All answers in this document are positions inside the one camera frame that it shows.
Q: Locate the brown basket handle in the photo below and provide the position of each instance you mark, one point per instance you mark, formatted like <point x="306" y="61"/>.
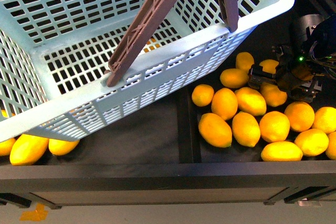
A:
<point x="149" y="17"/>

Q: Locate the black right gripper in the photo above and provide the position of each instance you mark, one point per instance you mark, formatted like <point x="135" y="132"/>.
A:
<point x="295" y="88"/>

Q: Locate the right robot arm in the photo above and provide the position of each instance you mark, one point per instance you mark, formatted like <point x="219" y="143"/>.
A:
<point x="309" y="55"/>

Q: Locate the yellow lemon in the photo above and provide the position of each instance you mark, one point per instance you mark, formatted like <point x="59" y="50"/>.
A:
<point x="215" y="131"/>
<point x="272" y="95"/>
<point x="274" y="127"/>
<point x="302" y="71"/>
<point x="269" y="66"/>
<point x="300" y="116"/>
<point x="251" y="101"/>
<point x="244" y="61"/>
<point x="202" y="95"/>
<point x="224" y="104"/>
<point x="324" y="119"/>
<point x="245" y="129"/>
<point x="331" y="149"/>
<point x="312" y="142"/>
<point x="281" y="152"/>
<point x="234" y="78"/>

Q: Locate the yellow mango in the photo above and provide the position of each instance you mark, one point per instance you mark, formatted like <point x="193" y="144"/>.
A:
<point x="28" y="149"/>
<point x="60" y="147"/>

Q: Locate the light blue plastic basket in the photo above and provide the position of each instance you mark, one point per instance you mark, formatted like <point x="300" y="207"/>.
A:
<point x="55" y="53"/>

